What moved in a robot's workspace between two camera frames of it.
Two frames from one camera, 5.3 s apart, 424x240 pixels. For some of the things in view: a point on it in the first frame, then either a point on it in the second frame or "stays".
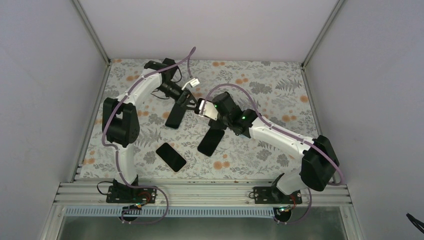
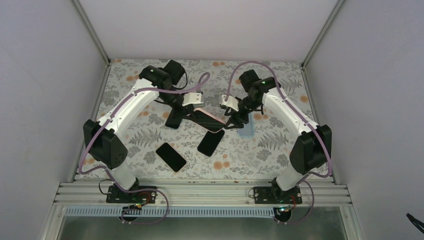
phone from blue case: (175, 116) stays
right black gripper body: (224, 121) → (235, 116)
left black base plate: (120, 193) stays
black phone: (210, 142) stays
